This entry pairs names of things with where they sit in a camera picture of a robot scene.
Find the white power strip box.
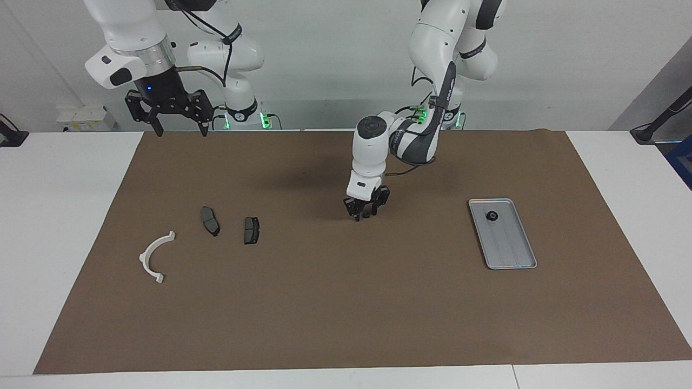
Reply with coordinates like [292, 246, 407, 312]
[57, 105, 117, 132]

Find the brown table mat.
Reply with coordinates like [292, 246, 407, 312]
[32, 129, 692, 375]

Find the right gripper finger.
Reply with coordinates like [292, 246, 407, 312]
[187, 90, 215, 136]
[125, 90, 164, 137]

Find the long grey brake pad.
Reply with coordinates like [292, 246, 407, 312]
[201, 206, 221, 237]

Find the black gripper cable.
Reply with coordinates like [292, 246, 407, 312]
[387, 62, 457, 178]
[173, 5, 242, 88]

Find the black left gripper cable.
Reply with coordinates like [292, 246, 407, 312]
[387, 62, 457, 178]

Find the white semicircular bracket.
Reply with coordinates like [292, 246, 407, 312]
[139, 231, 177, 284]

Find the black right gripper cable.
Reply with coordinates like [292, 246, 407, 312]
[173, 5, 242, 88]

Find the silver metal tray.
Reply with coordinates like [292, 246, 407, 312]
[468, 198, 538, 271]

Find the black angled stand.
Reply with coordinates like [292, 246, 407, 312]
[630, 86, 692, 144]

